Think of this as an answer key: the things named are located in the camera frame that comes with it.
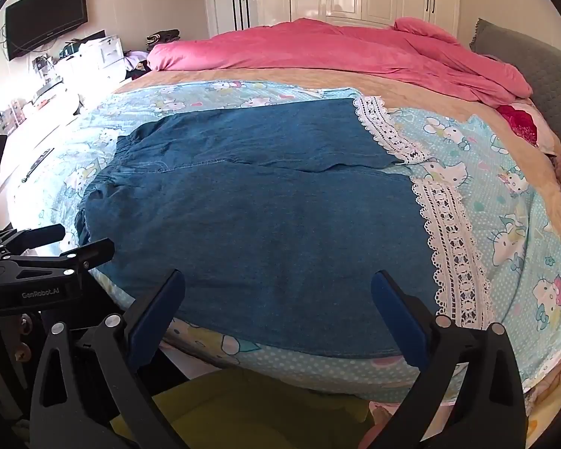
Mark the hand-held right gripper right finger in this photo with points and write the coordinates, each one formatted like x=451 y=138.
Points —
x=400 y=319

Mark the white drawer unit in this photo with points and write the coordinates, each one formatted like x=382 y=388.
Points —
x=104 y=56

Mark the dark bag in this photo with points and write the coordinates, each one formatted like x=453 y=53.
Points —
x=162 y=39

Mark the white cluttered desk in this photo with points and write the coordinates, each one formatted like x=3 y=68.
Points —
x=32 y=121

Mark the black flat television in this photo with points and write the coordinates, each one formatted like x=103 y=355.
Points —
x=46 y=16

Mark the blue denim pants lace hem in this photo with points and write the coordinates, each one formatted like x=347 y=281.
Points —
x=262 y=220

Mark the light blue cartoon printed blanket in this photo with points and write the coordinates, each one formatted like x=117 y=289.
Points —
x=509 y=206

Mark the yellow-green cloth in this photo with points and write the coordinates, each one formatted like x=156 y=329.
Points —
x=243 y=407

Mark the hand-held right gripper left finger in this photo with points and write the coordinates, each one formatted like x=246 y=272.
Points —
x=161 y=308

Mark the pink duvet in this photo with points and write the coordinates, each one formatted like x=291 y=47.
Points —
x=332 y=51

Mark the grey quilted headboard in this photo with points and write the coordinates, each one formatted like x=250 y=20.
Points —
x=533 y=70

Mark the red and white pillow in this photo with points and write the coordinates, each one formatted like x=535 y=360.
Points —
x=519 y=121

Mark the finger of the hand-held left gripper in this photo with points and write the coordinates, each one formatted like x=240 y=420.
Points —
x=93 y=252
x=28 y=238

